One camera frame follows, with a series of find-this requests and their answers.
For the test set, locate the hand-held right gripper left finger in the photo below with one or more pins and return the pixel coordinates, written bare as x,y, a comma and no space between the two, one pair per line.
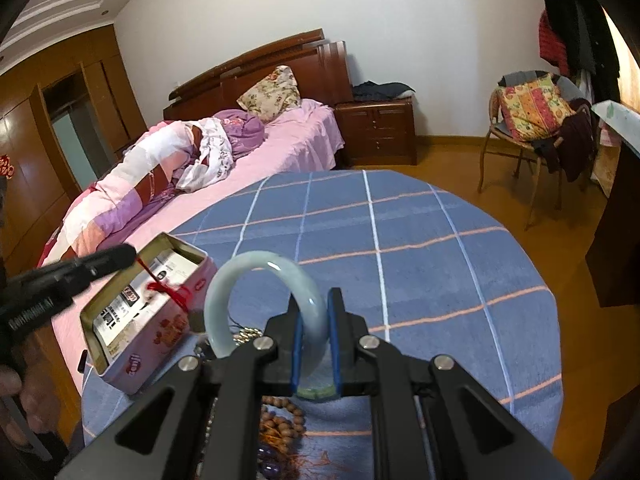
298,355

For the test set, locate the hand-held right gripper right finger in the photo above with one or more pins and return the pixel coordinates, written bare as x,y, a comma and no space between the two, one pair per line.
334,340

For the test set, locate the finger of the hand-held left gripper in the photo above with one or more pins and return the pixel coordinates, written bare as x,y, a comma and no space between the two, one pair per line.
102,260

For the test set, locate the silver wristwatch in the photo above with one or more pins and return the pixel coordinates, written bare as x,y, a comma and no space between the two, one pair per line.
245,336

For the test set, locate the pink metal tin box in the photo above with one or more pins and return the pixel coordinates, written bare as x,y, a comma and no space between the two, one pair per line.
170,335

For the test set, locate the pale green jade bangle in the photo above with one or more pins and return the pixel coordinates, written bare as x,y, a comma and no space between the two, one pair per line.
220,285

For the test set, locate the person's left hand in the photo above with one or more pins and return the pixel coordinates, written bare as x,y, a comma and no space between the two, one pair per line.
25,400

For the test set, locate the pink patchwork quilt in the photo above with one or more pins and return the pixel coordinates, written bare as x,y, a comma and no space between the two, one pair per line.
125,175

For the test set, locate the wooden wardrobe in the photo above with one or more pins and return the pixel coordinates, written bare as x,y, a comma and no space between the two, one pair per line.
30,160

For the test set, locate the red wardrobe decoration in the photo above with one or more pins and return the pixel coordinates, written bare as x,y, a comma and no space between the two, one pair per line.
5,166

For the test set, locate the blue checked cloth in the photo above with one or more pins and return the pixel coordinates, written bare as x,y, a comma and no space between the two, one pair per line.
400,220

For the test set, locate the pink bed with headboard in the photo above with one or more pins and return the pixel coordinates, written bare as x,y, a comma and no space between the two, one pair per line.
280,160

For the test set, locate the purple blanket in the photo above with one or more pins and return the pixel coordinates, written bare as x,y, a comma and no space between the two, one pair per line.
245,132

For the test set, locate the wooden nightstand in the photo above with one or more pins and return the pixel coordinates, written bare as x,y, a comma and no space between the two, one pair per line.
375,130

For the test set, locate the wooden headboard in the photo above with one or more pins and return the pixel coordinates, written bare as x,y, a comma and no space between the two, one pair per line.
235,70

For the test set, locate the wooden chair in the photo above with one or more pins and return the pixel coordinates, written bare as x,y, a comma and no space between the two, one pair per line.
487,160

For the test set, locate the floral pillow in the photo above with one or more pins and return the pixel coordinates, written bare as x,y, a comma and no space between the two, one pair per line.
270,92

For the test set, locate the dark folded clothes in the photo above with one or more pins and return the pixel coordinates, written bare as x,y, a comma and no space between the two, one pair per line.
380,91

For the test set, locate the dark wooden desk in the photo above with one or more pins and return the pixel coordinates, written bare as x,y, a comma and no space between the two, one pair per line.
620,240

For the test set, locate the colourful patchwork cushion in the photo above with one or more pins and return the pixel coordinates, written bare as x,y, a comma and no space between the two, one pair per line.
532,107

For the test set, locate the dark maroon garment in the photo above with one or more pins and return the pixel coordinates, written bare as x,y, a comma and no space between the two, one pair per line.
575,145

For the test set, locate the white green desk sheet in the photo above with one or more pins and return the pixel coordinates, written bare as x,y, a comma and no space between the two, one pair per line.
620,120

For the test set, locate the red hanging garment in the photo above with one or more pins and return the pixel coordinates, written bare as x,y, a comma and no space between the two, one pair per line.
550,42

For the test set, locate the light curtain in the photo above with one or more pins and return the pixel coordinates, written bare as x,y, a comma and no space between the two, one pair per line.
625,70

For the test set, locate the black hanging coat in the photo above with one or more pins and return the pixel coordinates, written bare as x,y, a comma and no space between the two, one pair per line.
575,20

